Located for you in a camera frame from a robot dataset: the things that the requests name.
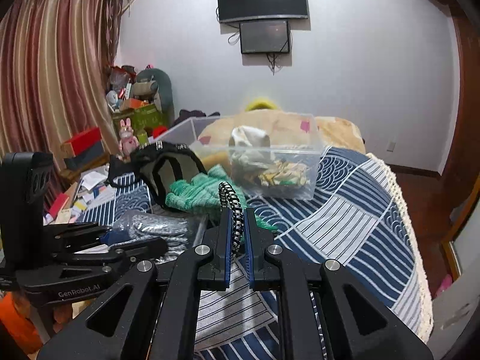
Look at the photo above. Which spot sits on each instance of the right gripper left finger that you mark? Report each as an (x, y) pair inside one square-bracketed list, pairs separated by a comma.
[(151, 312)]

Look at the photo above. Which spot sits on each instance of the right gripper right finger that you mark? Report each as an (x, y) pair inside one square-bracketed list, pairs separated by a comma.
[(324, 312)]

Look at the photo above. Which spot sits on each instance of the grey knit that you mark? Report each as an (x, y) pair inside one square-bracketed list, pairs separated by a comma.
[(181, 231)]

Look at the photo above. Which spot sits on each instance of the yellow patterned fabric item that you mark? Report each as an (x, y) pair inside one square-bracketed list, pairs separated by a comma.
[(284, 173)]

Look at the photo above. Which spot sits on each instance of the white sock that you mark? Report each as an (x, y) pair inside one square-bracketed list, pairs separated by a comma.
[(249, 149)]

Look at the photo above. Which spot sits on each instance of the left hand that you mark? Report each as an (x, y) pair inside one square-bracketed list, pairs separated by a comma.
[(18, 325)]

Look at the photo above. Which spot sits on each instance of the blue white patterned bedspread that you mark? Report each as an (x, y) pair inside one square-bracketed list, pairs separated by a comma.
[(357, 216)]

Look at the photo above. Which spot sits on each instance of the red box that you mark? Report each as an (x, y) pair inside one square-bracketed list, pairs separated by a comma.
[(81, 142)]

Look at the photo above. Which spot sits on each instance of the green knitted cloth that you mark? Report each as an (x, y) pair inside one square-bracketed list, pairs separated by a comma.
[(200, 196)]

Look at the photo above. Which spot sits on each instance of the pink rabbit doll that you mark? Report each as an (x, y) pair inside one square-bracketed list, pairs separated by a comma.
[(128, 141)]

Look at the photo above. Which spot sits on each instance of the black cap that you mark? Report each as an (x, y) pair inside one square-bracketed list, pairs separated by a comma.
[(157, 165)]

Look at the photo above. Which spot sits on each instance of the green bottle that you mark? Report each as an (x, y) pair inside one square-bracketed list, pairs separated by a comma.
[(142, 137)]

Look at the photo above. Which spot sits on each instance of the clear plastic storage box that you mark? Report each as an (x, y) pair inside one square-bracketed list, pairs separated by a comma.
[(188, 131)]

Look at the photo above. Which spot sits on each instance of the red plush item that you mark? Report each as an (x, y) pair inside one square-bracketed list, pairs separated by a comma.
[(158, 131)]

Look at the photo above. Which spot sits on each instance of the green cardboard box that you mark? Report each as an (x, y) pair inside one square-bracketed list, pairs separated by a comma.
[(141, 118)]

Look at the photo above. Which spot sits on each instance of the beige plush blanket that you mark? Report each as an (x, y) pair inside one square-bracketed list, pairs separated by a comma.
[(288, 129)]

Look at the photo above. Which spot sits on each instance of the dark purple plush blanket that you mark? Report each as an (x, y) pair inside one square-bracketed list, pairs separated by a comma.
[(185, 115)]

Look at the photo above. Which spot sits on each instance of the grey green plush toy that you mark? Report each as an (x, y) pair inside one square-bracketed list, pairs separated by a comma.
[(154, 85)]

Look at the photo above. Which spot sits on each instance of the yellow plush headband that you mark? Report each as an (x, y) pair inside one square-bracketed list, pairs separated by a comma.
[(261, 103)]

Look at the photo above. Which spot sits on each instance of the striped brown curtain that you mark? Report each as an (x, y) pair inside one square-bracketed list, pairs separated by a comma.
[(55, 60)]

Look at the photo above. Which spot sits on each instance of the small black wall monitor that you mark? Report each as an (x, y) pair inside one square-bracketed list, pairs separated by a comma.
[(264, 37)]

